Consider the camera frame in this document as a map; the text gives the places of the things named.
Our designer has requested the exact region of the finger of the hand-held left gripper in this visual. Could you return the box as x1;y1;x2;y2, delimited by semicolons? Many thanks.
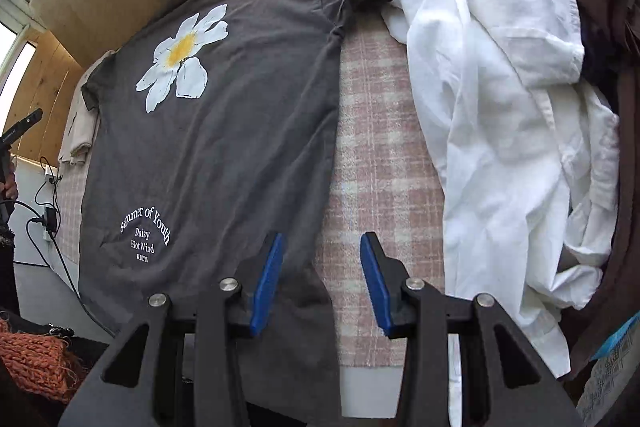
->
14;109;44;136

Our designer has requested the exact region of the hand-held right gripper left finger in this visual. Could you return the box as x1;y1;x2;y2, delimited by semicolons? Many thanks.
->
57;232;286;427

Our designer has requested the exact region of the white shirt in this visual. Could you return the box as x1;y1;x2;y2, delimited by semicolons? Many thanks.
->
382;0;621;427

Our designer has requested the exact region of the black plug with cable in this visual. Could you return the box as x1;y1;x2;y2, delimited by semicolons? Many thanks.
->
12;199;116;338

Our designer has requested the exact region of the pine plank board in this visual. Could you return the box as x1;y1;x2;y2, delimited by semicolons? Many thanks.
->
2;29;86;162

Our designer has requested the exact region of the teal cloth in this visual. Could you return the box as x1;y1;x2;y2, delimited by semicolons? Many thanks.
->
591;311;640;362

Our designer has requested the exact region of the orange knitted scarf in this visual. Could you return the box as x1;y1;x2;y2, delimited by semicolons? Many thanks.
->
0;317;88;403

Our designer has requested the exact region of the person's left hand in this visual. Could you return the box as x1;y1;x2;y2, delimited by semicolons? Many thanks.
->
4;158;21;201

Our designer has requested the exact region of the grey flower print t-shirt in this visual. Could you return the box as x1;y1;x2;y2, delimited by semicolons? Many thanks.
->
79;0;453;427

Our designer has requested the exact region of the beige knitted cardigan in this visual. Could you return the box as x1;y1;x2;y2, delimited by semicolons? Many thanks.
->
57;49;118;168

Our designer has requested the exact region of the pink plaid table cloth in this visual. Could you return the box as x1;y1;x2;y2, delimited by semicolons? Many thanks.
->
54;24;451;368

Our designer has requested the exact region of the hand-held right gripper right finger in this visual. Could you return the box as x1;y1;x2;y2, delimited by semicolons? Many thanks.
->
360;232;583;427

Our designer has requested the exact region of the black charging cable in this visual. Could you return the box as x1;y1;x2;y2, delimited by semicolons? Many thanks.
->
35;157;63;208

